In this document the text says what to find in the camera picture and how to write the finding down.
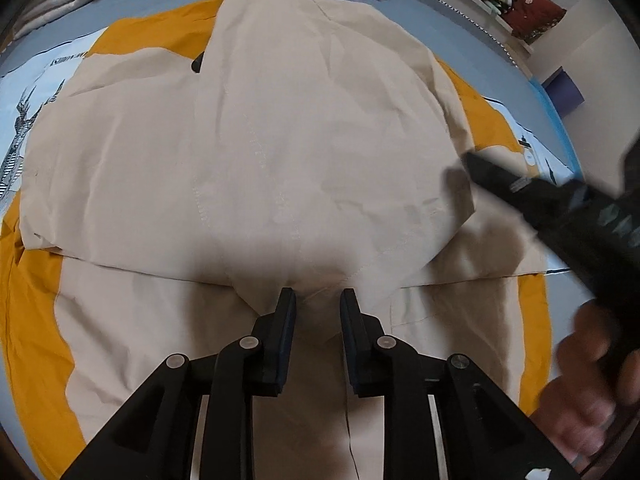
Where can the beige and mustard jacket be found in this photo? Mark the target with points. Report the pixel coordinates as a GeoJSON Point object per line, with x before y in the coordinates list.
{"type": "Point", "coordinates": [300, 160]}

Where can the bed with grey sheet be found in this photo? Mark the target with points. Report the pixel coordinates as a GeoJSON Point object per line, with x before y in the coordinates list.
{"type": "Point", "coordinates": [425, 25]}

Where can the dark red cushion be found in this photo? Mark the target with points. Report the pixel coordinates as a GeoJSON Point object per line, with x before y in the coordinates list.
{"type": "Point", "coordinates": [535, 12]}

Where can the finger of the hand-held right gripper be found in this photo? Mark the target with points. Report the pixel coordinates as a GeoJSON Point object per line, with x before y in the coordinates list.
{"type": "Point", "coordinates": [505, 185]}
{"type": "Point", "coordinates": [631, 165]}

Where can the light blue printed blanket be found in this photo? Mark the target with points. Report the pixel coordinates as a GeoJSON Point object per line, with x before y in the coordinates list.
{"type": "Point", "coordinates": [30, 90]}

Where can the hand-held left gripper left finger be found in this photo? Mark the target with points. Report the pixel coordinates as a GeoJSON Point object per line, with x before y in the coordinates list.
{"type": "Point", "coordinates": [285, 330]}

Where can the person's right hand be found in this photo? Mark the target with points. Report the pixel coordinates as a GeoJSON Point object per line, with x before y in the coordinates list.
{"type": "Point", "coordinates": [575, 350]}

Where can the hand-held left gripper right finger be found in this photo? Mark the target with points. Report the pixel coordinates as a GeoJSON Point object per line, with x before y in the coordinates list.
{"type": "Point", "coordinates": [350, 330]}

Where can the white window sill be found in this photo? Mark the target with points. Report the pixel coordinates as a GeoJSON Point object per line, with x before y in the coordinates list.
{"type": "Point", "coordinates": [487, 10]}

